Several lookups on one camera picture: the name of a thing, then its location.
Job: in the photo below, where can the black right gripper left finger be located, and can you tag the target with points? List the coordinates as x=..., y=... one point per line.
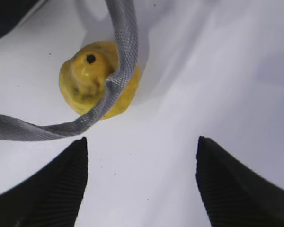
x=53, y=195

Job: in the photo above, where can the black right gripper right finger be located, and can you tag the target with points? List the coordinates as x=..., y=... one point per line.
x=232, y=194

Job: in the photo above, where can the yellow pear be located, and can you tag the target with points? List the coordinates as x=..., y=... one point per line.
x=82, y=78

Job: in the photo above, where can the navy blue lunch bag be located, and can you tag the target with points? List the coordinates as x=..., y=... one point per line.
x=123, y=17

